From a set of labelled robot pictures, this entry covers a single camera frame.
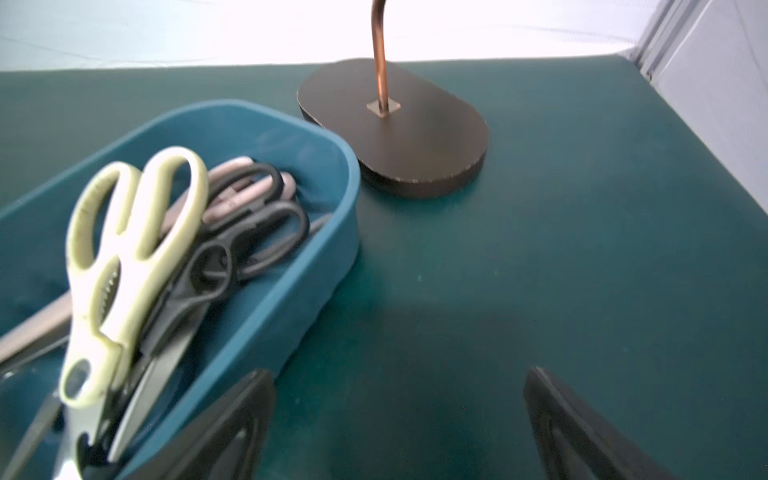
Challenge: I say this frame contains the pink kitchen scissors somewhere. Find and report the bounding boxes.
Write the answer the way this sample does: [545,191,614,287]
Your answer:
[1,156,297,377]

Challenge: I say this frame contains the dark oval stand base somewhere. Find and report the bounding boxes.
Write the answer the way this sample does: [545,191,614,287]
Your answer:
[297,58,489,199]

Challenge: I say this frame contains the copper hook stand rod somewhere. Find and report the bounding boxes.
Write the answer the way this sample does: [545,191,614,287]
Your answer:
[371,0,390,116]

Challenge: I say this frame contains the large black handled scissors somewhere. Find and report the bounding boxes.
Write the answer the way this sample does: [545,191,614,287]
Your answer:
[81,162,311,466]

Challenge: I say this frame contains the cream kitchen scissors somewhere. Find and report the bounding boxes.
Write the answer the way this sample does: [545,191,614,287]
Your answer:
[53,146,209,479]

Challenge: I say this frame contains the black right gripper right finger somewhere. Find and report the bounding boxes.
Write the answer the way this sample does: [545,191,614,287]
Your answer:
[523,367,675,479]

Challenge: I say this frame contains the blue plastic storage box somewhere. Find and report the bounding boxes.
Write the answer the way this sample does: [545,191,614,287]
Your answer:
[1,101,360,479]

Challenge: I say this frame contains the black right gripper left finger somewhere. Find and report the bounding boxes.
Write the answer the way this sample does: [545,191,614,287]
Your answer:
[129,369,276,479]

